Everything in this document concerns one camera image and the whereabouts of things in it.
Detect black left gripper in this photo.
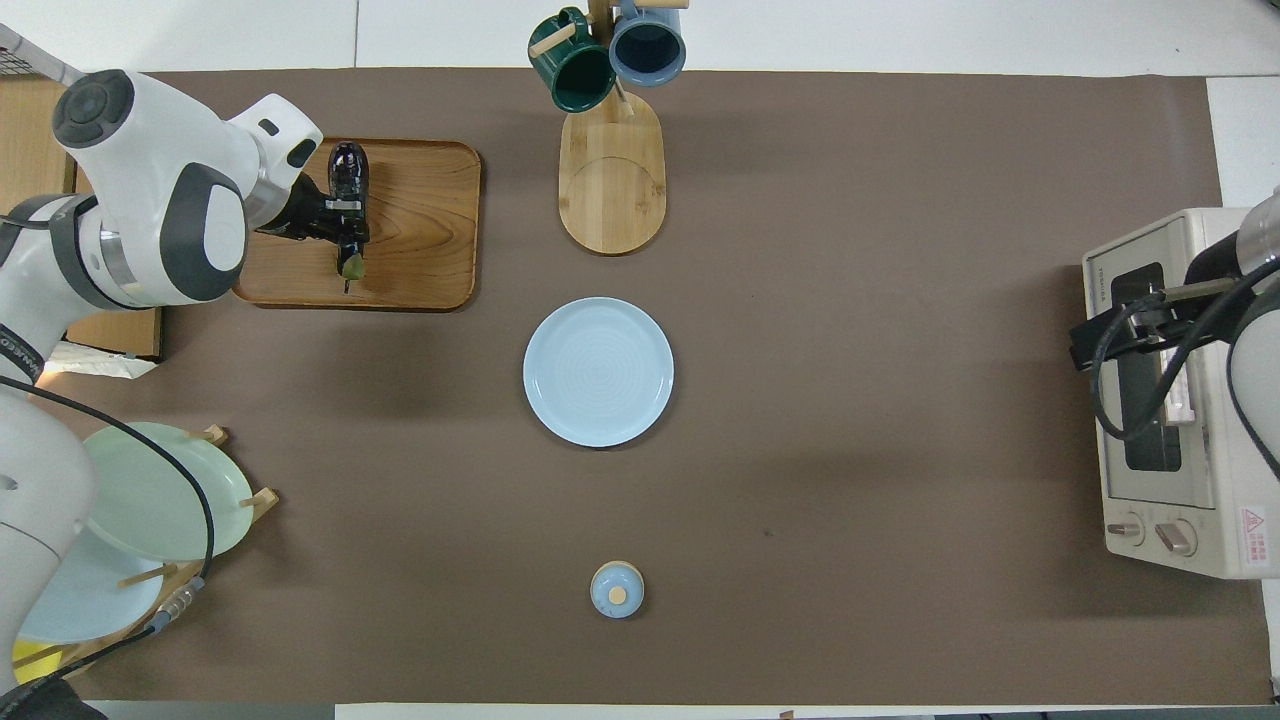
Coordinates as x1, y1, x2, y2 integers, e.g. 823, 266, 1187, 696
255, 175, 372, 265

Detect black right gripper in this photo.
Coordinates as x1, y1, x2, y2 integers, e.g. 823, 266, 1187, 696
1068, 277, 1241, 374

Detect glass oven door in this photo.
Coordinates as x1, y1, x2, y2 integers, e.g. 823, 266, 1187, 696
1085, 228, 1216, 509

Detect small light blue plate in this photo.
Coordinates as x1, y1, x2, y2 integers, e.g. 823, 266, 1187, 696
522, 296, 676, 449

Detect cream toaster oven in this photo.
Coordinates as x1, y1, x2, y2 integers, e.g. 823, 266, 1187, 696
1082, 207, 1280, 581

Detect rectangular wooden tray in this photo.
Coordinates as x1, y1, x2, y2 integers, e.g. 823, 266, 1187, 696
228, 135, 483, 313

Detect wooden mug tree stand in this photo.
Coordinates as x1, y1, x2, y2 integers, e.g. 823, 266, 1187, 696
528, 0, 691, 257

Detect dark green mug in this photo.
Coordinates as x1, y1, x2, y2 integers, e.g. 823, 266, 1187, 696
528, 8, 617, 113

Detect wooden plate rack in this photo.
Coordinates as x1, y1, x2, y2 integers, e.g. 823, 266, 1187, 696
10, 425, 281, 691

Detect brown table mat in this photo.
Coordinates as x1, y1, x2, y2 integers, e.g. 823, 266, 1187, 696
0, 68, 1271, 706

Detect pale green plate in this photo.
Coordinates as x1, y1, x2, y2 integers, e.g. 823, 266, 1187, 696
80, 421, 255, 562

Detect blue mug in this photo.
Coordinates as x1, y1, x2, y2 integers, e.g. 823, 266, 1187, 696
608, 0, 688, 88

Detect large light blue plate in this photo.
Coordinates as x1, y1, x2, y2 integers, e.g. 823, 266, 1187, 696
15, 525, 166, 644

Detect small blue domed bell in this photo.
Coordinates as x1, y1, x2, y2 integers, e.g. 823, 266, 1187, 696
589, 560, 646, 620

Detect yellow plate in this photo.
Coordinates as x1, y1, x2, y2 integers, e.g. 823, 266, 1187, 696
10, 640, 63, 691

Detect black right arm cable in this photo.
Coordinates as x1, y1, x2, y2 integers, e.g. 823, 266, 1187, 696
1088, 258, 1280, 481

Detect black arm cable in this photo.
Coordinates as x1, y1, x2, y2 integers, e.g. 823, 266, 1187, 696
0, 372, 218, 701
1088, 258, 1280, 481

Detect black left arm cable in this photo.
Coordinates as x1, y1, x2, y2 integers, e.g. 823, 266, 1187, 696
0, 372, 218, 701

